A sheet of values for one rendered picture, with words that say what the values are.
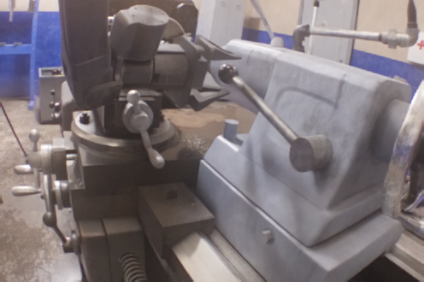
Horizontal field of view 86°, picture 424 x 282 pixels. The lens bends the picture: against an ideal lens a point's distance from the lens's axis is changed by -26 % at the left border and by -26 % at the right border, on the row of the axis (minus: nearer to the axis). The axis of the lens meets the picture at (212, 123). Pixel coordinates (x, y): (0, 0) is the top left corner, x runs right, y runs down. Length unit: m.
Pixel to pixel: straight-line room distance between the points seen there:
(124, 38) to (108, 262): 0.44
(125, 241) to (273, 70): 0.42
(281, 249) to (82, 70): 0.35
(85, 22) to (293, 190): 0.34
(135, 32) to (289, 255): 0.35
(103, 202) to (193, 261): 0.22
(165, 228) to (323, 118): 0.29
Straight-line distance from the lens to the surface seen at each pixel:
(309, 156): 0.36
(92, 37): 0.33
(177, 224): 0.48
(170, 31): 1.23
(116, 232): 0.57
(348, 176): 0.39
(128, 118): 0.53
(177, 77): 0.44
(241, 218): 0.47
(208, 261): 0.47
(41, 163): 0.68
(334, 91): 0.41
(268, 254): 0.44
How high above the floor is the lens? 1.17
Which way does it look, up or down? 18 degrees down
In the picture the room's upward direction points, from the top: 9 degrees clockwise
